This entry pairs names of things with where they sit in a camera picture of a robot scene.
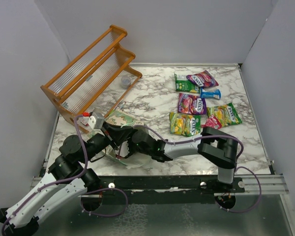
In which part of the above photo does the red snack packet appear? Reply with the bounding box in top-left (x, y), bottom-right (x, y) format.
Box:
top-left (201, 115), bottom-right (222, 130)

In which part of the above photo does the purple berries candy bag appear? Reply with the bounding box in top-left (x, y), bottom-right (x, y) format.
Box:
top-left (177, 93), bottom-right (207, 115)

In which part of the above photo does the purple pink candy bag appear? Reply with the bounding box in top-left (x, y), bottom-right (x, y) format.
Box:
top-left (186, 70), bottom-right (219, 88)

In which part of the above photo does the blue white snack packet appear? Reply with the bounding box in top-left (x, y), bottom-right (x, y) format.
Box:
top-left (200, 89), bottom-right (221, 100)

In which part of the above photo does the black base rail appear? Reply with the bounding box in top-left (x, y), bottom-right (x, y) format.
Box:
top-left (82, 175), bottom-right (244, 205)

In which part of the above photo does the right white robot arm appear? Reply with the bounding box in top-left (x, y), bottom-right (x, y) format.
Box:
top-left (130, 127), bottom-right (243, 192)

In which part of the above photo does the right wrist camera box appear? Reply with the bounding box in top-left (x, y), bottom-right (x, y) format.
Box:
top-left (116, 141), bottom-right (129, 159)

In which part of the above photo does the orange wooden shelf rack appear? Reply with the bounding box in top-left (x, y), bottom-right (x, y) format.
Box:
top-left (41, 25), bottom-right (143, 124)

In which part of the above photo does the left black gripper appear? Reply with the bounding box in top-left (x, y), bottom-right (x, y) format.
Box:
top-left (81, 120), bottom-right (135, 164)

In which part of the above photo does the green printed paper bag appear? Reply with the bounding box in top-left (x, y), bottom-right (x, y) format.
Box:
top-left (91, 109), bottom-right (150, 169)

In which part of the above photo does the small clear plastic jar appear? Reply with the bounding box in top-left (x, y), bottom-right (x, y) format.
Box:
top-left (120, 76), bottom-right (131, 89)

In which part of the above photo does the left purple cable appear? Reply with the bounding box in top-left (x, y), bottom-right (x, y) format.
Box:
top-left (1, 114), bottom-right (128, 236)

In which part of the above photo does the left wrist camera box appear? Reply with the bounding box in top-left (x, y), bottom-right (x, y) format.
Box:
top-left (82, 112), bottom-right (105, 130)

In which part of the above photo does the green lemon snack packet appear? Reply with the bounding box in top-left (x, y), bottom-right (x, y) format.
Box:
top-left (206, 102), bottom-right (242, 127)

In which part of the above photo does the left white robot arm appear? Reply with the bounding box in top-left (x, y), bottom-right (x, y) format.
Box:
top-left (0, 123), bottom-right (134, 236)

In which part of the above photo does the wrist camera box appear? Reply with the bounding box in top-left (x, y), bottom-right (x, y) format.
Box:
top-left (82, 112), bottom-right (105, 130)
top-left (116, 141), bottom-right (129, 159)

